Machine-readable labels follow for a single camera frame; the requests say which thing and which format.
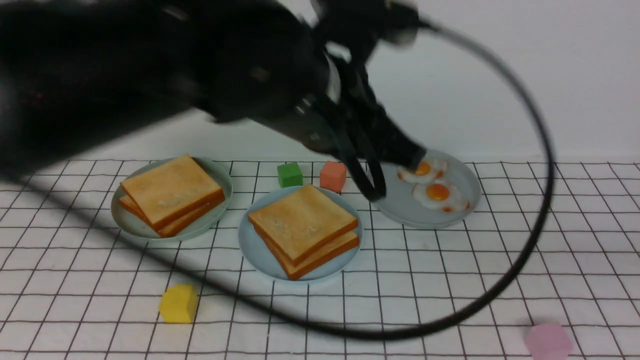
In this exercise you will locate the sandwich bread slice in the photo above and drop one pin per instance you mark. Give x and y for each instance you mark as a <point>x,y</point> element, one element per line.
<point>326,253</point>

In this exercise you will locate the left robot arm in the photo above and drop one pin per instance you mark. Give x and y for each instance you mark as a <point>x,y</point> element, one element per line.
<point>76,74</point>

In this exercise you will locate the orange foam cube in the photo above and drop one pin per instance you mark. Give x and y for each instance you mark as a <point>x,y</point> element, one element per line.
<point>333,176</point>

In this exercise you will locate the green foam cube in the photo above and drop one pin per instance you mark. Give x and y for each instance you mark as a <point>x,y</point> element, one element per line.
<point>290,175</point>

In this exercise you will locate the grey plate with eggs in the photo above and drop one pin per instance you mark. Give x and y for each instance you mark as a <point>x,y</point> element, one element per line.
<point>400,206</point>

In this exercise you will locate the light blue centre plate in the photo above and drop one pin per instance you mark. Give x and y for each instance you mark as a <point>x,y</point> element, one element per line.
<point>259,256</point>

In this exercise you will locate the back fried egg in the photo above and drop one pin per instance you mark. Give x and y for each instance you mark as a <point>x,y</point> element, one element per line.
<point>429,170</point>

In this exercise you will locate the fried egg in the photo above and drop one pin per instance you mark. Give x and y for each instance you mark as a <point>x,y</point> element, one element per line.
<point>441,195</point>
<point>429,170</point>

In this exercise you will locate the middle fried egg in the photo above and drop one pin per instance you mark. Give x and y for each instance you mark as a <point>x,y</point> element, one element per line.
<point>441,195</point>

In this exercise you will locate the yellow foam cube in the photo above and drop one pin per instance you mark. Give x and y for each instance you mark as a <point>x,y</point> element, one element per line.
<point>179,304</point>

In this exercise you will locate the pale green bread plate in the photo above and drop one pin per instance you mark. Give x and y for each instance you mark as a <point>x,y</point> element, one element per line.
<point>135,229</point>

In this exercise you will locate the pink foam cube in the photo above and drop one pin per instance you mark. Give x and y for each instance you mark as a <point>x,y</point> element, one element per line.
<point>548,341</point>

